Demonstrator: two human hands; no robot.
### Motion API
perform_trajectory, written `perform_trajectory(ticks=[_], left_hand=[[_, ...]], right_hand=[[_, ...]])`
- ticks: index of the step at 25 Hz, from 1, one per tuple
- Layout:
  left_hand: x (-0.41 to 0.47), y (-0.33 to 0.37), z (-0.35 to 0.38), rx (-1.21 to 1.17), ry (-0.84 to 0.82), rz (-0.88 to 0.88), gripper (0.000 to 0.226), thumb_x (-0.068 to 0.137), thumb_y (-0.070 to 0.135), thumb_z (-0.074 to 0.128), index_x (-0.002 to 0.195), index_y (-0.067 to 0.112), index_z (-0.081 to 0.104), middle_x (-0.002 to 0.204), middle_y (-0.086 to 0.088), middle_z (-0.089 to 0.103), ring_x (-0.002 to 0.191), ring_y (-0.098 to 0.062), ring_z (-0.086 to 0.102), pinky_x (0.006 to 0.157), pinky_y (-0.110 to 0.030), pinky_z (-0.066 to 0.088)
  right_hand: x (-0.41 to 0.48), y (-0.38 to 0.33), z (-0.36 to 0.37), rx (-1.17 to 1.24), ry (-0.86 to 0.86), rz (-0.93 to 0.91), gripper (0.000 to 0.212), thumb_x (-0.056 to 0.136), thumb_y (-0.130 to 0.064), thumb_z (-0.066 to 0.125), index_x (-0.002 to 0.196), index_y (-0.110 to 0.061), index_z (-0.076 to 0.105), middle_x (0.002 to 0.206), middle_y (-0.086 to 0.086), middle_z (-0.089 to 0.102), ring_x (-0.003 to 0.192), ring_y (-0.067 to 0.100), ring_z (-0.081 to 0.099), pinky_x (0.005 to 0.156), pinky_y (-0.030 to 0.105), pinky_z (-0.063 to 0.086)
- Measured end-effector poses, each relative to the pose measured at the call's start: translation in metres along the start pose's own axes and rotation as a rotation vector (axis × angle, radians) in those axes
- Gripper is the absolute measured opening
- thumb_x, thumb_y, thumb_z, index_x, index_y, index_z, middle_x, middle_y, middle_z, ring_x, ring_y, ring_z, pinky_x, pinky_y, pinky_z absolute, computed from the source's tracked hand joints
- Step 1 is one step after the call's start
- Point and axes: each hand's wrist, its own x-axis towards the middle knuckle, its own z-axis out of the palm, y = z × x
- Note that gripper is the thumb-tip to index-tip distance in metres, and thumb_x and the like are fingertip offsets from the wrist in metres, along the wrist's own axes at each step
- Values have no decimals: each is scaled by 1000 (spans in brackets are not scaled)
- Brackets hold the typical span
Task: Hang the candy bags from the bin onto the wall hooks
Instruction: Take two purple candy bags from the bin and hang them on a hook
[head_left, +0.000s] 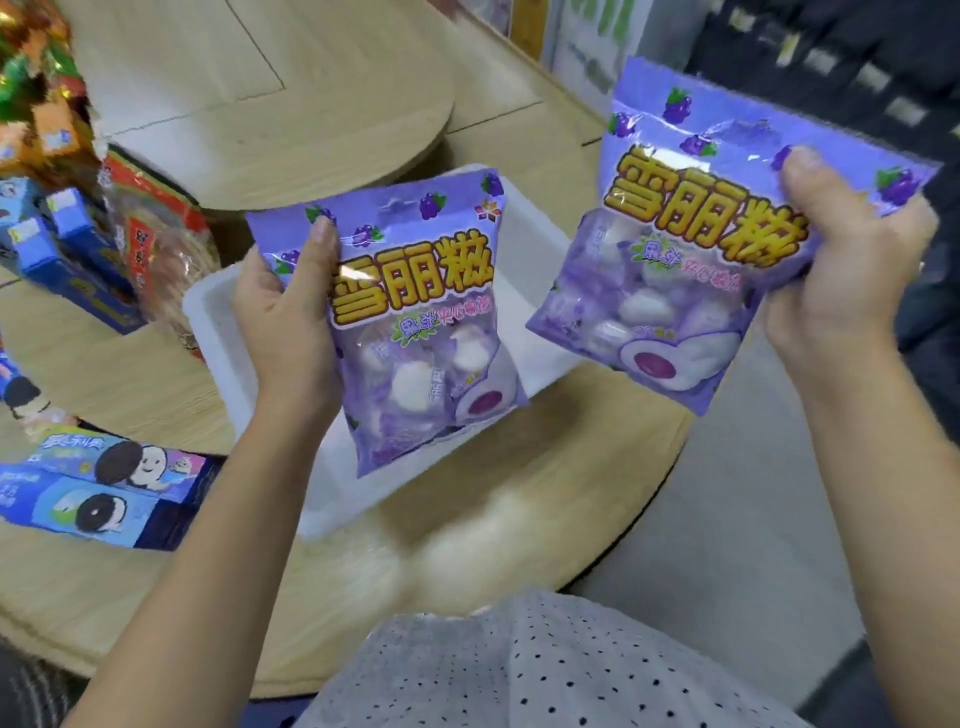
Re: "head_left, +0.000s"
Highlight person's left forearm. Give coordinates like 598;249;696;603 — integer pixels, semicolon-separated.
63;389;339;728

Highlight light blue carton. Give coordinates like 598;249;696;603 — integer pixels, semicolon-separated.
0;176;43;226

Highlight dark grey hook shelf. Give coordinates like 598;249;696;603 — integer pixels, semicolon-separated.
686;0;960;451

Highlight orange carton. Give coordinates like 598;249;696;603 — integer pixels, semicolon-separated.
29;101;95;163
0;119;35;172

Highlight dark blue carton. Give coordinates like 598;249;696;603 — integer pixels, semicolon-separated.
7;217;145;337
44;187;136;298

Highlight blue cookie picture box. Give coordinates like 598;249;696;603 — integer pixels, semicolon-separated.
0;463;200;553

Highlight yellow standing banner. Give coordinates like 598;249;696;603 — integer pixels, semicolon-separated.
509;0;553;61

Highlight white plastic bin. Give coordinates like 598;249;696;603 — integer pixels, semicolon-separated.
182;163;594;543

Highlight clear bag with red label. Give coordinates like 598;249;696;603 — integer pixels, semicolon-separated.
97;149;223;358

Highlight person's right hand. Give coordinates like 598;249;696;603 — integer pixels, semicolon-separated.
761;146;940;376

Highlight blue cartoon face box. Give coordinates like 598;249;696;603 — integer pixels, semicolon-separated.
26;427;223;505

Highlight person's right forearm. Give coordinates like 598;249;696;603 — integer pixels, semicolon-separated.
794;341;960;728

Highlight person's left hand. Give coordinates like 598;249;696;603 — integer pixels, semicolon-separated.
232;215;346;433

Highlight tall cartoon figure box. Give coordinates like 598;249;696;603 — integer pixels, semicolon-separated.
0;350;76;444

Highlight white black-dotted shirt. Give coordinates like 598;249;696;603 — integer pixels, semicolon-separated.
290;588;817;728

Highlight pile of green orange packets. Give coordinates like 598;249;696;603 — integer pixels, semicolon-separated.
0;0;88;114

